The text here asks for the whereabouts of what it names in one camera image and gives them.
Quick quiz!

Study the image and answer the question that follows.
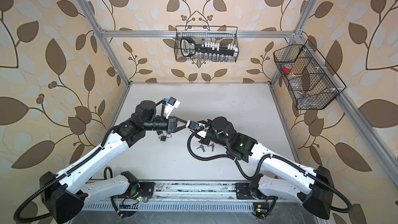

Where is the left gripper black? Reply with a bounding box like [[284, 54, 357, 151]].
[[142, 113, 190, 134]]

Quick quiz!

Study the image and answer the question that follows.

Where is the black padlock key bunch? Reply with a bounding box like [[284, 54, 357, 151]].
[[198, 145, 205, 152]]

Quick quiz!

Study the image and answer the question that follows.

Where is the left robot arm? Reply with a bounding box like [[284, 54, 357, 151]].
[[13, 97, 189, 224]]

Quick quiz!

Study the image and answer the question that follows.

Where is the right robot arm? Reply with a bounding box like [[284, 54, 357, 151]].
[[186, 117, 353, 219]]

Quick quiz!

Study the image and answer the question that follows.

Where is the black tool rack with sockets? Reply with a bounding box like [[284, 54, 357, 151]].
[[179, 37, 239, 59]]

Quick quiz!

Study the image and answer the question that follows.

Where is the red cap in basket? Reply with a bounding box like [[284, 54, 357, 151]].
[[282, 63, 293, 74]]

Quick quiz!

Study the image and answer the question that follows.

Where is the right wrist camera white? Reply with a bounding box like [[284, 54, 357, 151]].
[[186, 120, 208, 138]]

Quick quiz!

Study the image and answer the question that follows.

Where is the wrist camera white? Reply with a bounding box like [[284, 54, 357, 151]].
[[162, 97, 180, 119], [186, 120, 208, 138]]

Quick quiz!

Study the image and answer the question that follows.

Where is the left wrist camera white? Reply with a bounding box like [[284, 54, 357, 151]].
[[162, 97, 180, 119]]

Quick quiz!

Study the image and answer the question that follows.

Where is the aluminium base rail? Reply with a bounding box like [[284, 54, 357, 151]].
[[84, 180, 275, 213]]

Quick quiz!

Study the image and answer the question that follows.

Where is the back wire basket black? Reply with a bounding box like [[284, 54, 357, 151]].
[[173, 24, 239, 63]]

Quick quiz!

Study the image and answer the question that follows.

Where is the side wire basket black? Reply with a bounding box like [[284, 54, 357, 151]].
[[273, 40, 346, 110]]

